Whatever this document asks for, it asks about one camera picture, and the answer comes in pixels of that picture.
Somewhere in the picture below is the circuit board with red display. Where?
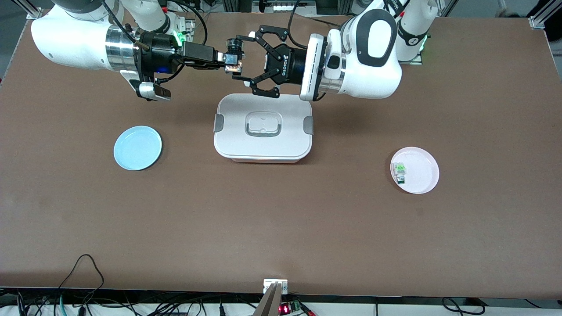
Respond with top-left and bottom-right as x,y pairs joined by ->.
278,300 -> 304,315

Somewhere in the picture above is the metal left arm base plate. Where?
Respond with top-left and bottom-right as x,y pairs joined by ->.
397,44 -> 423,66

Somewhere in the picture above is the black coiled cable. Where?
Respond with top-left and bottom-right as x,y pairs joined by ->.
441,297 -> 484,315

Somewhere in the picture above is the black cable on table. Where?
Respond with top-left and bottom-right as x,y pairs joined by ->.
306,16 -> 347,29

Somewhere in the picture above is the light blue round plate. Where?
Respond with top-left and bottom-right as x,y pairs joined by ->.
113,126 -> 162,171

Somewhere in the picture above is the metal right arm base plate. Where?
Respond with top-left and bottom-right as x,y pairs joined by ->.
173,18 -> 196,44

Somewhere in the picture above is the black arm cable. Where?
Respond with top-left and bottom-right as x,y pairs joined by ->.
100,0 -> 208,85
287,0 -> 414,50

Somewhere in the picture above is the metal rack frame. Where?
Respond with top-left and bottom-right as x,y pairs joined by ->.
222,0 -> 353,14

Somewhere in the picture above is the white round plate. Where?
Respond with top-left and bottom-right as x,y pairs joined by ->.
390,147 -> 440,195

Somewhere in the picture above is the aluminium frame profile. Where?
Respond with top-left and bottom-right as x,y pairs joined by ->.
12,0 -> 43,19
529,0 -> 562,30

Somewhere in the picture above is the black looped cable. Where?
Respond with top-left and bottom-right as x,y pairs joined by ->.
56,254 -> 105,303

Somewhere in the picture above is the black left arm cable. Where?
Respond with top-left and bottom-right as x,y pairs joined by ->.
287,0 -> 414,50

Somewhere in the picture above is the white box with grey latches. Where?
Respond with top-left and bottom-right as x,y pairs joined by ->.
213,93 -> 314,164

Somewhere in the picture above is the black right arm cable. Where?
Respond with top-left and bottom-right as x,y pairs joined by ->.
100,0 -> 208,85

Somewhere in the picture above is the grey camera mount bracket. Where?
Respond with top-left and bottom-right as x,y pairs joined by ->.
254,279 -> 289,316

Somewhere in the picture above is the orange and black switch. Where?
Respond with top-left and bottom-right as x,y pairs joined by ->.
224,38 -> 245,74

